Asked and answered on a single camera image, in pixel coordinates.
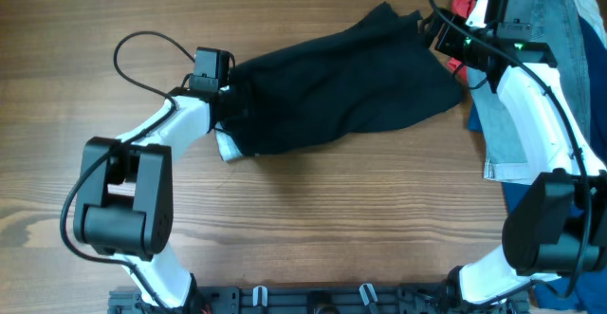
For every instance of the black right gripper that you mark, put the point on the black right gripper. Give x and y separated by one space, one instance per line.
445 45

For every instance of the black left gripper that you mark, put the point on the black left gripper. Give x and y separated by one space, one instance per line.
239 102

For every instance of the black shorts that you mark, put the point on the black shorts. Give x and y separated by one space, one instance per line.
375 76

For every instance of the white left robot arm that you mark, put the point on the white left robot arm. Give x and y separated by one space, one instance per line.
120 211

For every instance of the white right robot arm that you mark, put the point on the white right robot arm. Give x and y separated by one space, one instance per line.
558 228

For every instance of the red garment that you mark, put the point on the red garment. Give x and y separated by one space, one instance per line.
462 8

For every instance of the light denim shorts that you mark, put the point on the light denim shorts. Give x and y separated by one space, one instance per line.
538 111

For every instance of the blue garment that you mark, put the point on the blue garment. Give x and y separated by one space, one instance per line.
590 291

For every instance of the black mounting rail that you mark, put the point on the black mounting rail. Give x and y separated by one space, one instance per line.
367 298

